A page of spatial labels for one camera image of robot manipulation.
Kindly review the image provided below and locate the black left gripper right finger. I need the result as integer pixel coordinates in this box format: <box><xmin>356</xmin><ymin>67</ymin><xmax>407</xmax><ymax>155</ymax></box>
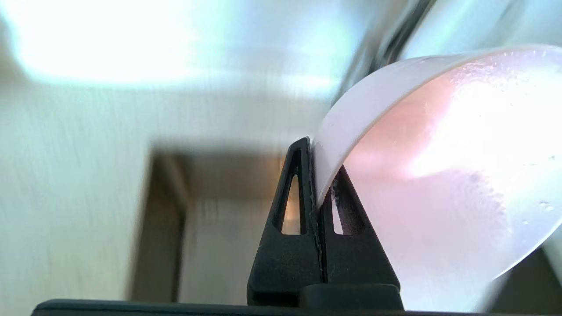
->
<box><xmin>317</xmin><ymin>165</ymin><xmax>403</xmax><ymax>310</ymax></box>

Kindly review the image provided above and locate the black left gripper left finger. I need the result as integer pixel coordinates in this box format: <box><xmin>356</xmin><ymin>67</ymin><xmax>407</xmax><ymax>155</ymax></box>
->
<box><xmin>247</xmin><ymin>137</ymin><xmax>324</xmax><ymax>306</ymax></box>

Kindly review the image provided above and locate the pink plastic bowl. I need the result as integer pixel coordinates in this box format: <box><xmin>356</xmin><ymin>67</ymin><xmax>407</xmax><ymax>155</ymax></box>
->
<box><xmin>312</xmin><ymin>44</ymin><xmax>562</xmax><ymax>313</ymax></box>

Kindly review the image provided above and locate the stainless steel sink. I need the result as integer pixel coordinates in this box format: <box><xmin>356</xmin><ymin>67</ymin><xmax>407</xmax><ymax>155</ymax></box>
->
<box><xmin>127</xmin><ymin>147</ymin><xmax>319</xmax><ymax>304</ymax></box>

